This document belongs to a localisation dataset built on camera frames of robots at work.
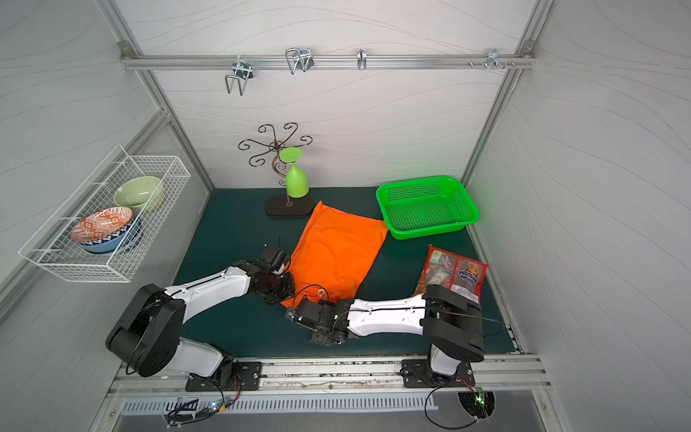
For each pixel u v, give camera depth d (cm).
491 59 77
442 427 66
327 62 78
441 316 48
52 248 56
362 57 72
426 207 115
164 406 70
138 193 73
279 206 111
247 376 73
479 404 71
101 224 63
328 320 62
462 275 88
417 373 74
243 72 78
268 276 74
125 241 58
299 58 77
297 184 91
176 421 69
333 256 97
